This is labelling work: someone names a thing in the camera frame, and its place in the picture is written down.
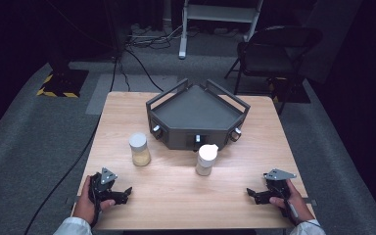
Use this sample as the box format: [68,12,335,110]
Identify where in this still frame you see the black yellow-striped stand base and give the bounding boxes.
[266,76,311,105]
[35,69,90,99]

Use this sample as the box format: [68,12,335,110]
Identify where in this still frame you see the dark grey corner rack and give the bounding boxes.
[145,77,252,152]

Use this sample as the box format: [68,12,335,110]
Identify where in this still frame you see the yellow-filled jar with white lid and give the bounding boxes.
[128,131,152,167]

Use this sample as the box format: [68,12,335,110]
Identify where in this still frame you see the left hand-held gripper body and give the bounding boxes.
[88,166,118,210]

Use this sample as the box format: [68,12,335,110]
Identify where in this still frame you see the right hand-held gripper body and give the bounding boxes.
[262,167,298,217]

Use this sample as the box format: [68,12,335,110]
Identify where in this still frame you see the long black floor cable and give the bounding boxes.
[23,57,120,235]

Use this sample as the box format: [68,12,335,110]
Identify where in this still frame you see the right gripper cable with plug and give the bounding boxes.
[273,185,322,228]

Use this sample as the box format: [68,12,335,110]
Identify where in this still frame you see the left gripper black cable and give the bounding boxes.
[89,182,102,228]

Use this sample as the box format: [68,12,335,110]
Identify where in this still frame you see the white-filled jar with white lid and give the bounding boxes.
[194,143,219,177]

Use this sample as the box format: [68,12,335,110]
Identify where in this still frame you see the white metal stand frame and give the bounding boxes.
[177,0,265,61]

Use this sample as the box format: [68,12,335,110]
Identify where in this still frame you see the person's right hand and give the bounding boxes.
[268,178,316,226]

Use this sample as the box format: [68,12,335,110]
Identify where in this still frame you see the person's left hand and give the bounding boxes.
[72,175,117,226]

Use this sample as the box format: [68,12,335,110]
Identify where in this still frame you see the bundle of cables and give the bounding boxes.
[125,23,192,51]

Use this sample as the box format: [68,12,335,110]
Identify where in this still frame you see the black folding chair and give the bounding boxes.
[223,24,324,116]

